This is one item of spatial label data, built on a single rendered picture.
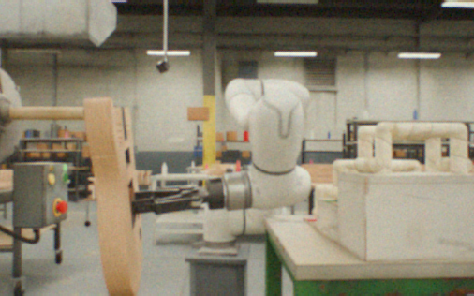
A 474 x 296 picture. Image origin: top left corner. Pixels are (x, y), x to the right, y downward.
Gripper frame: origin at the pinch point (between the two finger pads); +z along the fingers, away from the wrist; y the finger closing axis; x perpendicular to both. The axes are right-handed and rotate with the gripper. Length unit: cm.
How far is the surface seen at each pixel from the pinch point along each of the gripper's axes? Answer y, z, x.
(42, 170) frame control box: 35.2, 29.7, 3.7
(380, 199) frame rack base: -19, -49, 0
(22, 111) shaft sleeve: 16.4, 26.1, 21.9
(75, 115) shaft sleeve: 14.1, 13.3, 19.9
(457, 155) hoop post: -18, -67, 7
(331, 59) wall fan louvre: 1057, -607, 152
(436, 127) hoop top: -17, -63, 13
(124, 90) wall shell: 1176, 119, 84
